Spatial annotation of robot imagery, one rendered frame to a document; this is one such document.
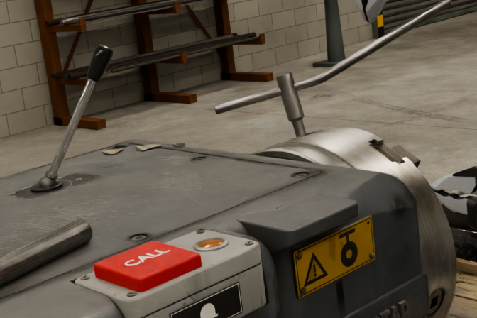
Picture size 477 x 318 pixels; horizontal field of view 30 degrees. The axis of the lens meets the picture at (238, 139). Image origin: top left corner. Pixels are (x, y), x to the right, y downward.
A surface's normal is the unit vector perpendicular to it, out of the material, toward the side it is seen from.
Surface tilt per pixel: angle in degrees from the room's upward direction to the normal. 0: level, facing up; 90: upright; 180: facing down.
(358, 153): 26
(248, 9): 90
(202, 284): 90
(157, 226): 0
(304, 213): 0
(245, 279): 90
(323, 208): 0
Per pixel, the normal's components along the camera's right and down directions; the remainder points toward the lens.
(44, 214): -0.12, -0.97
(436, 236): 0.63, -0.16
